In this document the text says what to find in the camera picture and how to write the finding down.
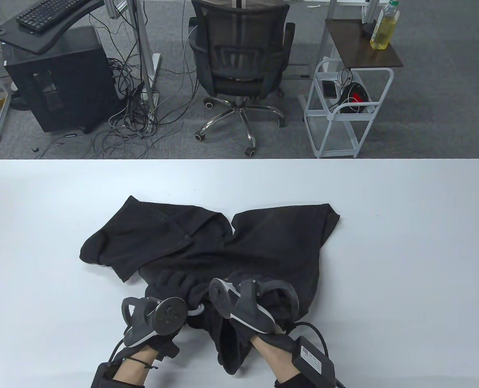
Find person's left hand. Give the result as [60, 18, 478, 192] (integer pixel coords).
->
[127, 272, 198, 359]

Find person's right hand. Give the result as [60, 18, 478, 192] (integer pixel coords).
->
[258, 288, 303, 353]

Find black trousers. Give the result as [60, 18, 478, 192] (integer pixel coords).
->
[79, 195, 341, 375]

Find black forearm pack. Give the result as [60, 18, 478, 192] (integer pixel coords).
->
[91, 362, 121, 388]
[294, 335, 336, 380]

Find person's left forearm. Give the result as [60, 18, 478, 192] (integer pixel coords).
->
[112, 350, 159, 388]

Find person's right forearm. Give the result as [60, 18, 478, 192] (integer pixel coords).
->
[250, 335, 305, 388]

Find grey hand controller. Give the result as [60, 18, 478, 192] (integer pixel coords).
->
[121, 296, 188, 348]
[208, 278, 300, 335]

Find white rolling cart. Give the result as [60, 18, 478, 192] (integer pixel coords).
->
[303, 58, 395, 159]

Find black computer tower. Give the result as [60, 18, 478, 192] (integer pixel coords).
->
[3, 25, 121, 135]

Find black mesh office chair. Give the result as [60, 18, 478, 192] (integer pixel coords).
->
[188, 0, 296, 157]

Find silver desk leg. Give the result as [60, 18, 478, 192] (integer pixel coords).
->
[132, 0, 162, 122]
[290, 0, 338, 80]

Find dark brown side table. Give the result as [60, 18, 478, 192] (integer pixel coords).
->
[324, 18, 404, 69]

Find black keyboard tray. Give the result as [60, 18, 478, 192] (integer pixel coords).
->
[0, 0, 105, 55]

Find yellow oil bottle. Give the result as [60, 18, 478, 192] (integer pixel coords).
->
[370, 0, 401, 51]

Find black keyboard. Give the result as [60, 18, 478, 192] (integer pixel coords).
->
[16, 0, 90, 34]

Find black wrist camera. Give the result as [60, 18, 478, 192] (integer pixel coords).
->
[155, 337, 180, 363]

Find black cord bracelet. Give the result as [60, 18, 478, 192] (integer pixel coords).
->
[124, 356, 159, 371]

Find tangle of black cables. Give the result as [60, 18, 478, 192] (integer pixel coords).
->
[88, 12, 195, 160]

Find aluminium frame rail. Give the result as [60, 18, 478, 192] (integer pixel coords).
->
[104, 0, 134, 19]

